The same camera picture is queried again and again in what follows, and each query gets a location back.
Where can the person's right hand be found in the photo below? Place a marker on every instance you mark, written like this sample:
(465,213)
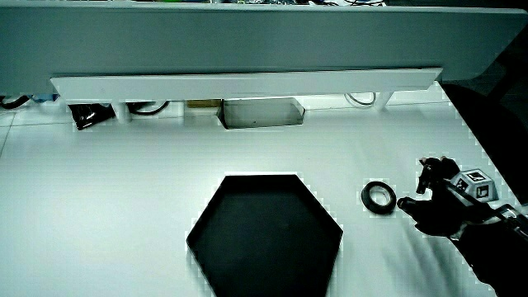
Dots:
(439,214)

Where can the black tape roll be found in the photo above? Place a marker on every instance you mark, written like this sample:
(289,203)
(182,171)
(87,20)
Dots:
(368,200)

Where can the person's right forearm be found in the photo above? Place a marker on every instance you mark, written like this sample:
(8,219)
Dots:
(499,251)

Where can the white desk shelf riser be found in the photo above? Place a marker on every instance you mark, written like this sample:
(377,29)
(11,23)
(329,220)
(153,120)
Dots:
(247,84)

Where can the white desk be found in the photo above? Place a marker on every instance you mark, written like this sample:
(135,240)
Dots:
(103,185)

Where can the black hexagonal tray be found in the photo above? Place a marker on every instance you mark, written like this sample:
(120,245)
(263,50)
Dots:
(264,239)

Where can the grey open box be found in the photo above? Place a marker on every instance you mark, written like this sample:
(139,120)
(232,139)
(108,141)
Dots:
(264,113)

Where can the brown cardboard piece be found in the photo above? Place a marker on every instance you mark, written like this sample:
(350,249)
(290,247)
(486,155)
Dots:
(203,103)

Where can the grey partition panel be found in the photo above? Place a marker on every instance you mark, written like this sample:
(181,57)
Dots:
(247,37)

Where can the black plastic bag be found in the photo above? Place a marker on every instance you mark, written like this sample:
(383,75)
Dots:
(88,115)

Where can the blue object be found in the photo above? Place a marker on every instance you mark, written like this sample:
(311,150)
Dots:
(44,98)

